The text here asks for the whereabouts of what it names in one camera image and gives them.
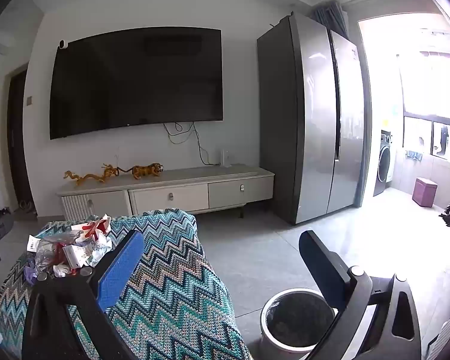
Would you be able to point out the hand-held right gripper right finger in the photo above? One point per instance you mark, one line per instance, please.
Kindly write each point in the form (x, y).
(322, 270)

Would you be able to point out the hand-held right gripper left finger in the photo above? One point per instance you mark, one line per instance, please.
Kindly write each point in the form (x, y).
(116, 270)

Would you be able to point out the white printed paper slip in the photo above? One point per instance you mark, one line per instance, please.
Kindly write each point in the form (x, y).
(32, 243)

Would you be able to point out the purple wrapper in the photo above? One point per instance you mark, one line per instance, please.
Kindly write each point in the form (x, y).
(32, 272)

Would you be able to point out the clear plastic bag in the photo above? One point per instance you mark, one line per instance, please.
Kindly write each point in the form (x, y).
(52, 249)

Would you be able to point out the white round trash bin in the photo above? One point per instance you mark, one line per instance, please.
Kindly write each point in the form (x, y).
(270, 330)

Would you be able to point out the teal zigzag knitted blanket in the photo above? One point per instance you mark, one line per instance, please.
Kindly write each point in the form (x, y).
(172, 281)

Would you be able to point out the golden dragon figurine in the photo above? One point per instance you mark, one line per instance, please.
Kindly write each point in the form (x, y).
(93, 176)

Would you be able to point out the white television cabinet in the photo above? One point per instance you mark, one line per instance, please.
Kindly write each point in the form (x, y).
(180, 191)

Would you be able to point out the orange tiger figurine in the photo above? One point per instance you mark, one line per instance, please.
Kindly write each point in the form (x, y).
(144, 170)

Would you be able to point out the dark doorway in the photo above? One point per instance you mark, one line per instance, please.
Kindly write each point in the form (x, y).
(18, 138)

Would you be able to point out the front-loading washing machine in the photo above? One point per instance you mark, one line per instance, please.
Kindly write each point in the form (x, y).
(384, 165)

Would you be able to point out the purple cube stool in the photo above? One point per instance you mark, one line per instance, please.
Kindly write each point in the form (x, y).
(424, 193)

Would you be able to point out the blue hanging towel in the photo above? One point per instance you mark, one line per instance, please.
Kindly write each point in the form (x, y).
(414, 155)

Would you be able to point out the white router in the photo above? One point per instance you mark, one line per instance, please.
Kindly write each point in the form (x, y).
(225, 158)

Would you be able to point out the silver two-door refrigerator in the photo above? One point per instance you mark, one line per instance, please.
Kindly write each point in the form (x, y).
(315, 120)

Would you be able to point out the balcony window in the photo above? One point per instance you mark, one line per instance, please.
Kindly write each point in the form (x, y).
(435, 135)

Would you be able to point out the grey curtain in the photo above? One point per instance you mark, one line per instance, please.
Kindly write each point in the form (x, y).
(332, 15)

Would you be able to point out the wall light switch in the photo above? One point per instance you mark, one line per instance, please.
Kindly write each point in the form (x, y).
(29, 101)

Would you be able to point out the large black wall television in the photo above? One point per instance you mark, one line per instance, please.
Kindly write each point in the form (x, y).
(135, 82)

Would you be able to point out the small white round camera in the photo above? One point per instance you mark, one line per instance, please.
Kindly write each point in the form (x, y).
(63, 44)

